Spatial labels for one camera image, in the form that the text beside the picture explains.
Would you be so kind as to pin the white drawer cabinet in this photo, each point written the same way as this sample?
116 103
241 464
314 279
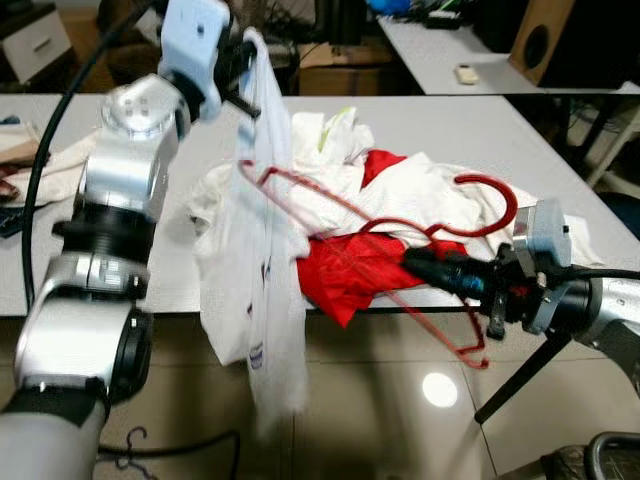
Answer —
35 50

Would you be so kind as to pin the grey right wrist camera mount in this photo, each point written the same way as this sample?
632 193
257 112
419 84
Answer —
540 235

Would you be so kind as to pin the white side table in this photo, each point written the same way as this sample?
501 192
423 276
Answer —
440 50

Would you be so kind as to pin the dark round floor object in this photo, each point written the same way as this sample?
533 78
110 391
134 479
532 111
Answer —
575 465

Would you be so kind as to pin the thin white t-shirt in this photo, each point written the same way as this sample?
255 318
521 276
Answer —
255 290

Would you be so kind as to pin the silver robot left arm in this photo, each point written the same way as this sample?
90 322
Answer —
120 180

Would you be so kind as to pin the wooden loudspeaker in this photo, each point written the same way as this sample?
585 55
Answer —
560 40

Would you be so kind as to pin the black table leg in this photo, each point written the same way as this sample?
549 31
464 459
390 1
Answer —
520 378

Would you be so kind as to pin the red plastic hanger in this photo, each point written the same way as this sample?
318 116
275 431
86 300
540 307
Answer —
513 207

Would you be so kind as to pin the plain red garment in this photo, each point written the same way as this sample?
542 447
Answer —
345 275

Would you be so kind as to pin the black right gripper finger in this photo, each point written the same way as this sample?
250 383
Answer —
440 264
465 288

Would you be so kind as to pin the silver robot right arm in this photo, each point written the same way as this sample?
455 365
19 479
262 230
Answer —
605 310

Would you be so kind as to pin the blue plastic item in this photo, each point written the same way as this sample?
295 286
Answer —
385 6

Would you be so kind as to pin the brown cardboard box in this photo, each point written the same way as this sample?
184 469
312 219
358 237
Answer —
345 75

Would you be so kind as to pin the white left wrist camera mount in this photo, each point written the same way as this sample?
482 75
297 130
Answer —
195 40

